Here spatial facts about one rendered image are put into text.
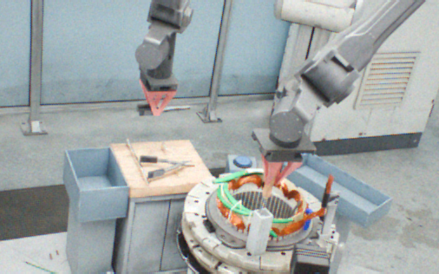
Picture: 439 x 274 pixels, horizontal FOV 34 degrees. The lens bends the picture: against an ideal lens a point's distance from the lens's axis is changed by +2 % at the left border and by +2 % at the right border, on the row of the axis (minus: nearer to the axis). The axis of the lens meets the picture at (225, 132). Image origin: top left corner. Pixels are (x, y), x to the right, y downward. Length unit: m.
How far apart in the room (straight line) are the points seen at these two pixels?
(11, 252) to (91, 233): 0.25
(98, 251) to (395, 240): 2.07
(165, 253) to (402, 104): 2.59
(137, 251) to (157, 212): 0.11
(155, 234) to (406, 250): 1.99
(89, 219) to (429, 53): 2.77
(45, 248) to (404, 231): 2.16
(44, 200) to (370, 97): 1.79
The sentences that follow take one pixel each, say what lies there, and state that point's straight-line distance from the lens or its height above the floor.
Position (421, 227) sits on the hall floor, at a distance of 3.68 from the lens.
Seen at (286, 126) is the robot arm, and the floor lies 1.43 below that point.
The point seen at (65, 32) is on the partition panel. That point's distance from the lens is 3.66.
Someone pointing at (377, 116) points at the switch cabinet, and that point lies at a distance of 4.06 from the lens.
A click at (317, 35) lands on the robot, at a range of 1.80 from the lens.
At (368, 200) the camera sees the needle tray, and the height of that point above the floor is 1.03.
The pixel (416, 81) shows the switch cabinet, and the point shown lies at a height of 0.45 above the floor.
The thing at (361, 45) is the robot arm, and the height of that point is 1.56.
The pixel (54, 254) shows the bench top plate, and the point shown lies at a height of 0.78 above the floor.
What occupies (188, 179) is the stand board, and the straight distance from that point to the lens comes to 1.62.
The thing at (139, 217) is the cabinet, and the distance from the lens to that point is 1.63.
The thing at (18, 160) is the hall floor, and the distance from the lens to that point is 3.61.
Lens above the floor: 1.95
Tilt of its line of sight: 29 degrees down
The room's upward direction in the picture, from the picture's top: 10 degrees clockwise
